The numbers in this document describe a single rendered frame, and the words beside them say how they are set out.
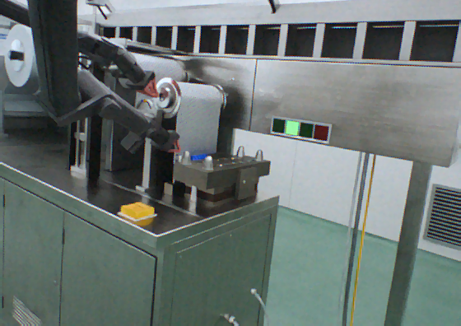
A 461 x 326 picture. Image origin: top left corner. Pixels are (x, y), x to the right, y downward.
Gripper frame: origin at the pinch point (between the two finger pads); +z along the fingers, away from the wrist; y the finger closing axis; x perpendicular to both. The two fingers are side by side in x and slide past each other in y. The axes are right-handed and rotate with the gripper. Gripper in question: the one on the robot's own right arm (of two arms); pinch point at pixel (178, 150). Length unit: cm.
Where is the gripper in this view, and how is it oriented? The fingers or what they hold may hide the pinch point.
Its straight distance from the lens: 137.1
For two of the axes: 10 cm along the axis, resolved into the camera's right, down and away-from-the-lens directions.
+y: 8.0, 1.7, -5.7
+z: 4.5, 4.5, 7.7
